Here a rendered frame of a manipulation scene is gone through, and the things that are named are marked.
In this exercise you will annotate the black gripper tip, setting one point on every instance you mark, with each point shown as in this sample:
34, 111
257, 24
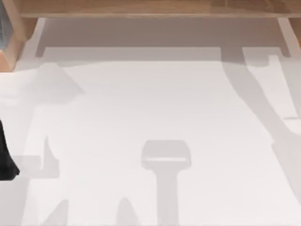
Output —
7, 162

